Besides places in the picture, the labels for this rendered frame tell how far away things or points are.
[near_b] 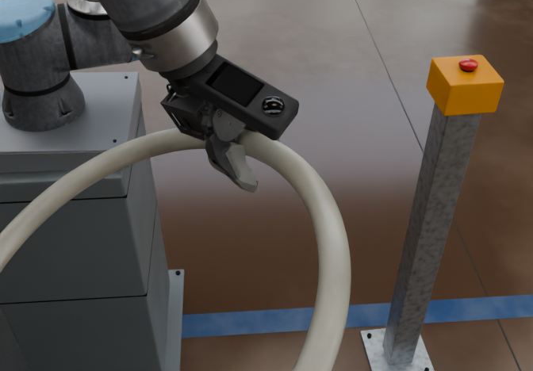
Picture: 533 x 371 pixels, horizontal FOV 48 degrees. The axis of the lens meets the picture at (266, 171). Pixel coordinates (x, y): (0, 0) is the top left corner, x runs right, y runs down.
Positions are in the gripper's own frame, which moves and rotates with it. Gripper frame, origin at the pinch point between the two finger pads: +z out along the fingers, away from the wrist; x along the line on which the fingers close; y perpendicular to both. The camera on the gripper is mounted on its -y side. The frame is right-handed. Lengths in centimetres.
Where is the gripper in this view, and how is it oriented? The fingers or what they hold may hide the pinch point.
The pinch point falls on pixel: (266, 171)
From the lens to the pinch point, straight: 74.9
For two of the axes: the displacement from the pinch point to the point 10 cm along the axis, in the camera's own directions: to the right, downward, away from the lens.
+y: -7.3, -2.6, 6.3
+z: 3.7, 6.2, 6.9
